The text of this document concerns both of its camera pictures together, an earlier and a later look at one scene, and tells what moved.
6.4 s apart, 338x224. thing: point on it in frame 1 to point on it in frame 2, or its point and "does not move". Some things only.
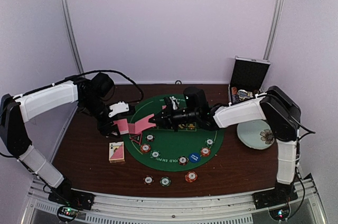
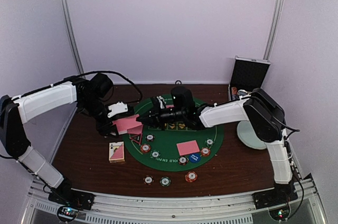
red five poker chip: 205,151 does not move
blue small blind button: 194,157 does not move
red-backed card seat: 143,124 to 188,148
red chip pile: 145,148 does not move
